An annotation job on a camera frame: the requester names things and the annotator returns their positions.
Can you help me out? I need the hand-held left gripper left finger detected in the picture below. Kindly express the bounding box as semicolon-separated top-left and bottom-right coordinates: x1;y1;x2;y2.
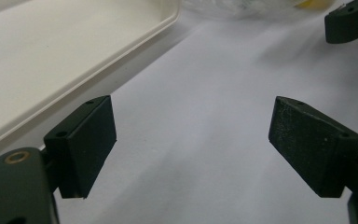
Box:
43;94;117;200

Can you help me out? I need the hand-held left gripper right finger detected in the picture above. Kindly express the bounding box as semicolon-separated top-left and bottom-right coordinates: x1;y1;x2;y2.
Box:
268;95;358;199

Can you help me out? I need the clear plastic bag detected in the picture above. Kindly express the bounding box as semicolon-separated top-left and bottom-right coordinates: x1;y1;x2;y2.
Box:
181;0;339;21

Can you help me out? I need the white plastic tray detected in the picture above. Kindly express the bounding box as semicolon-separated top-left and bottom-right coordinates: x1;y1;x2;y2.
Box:
0;0;181;155

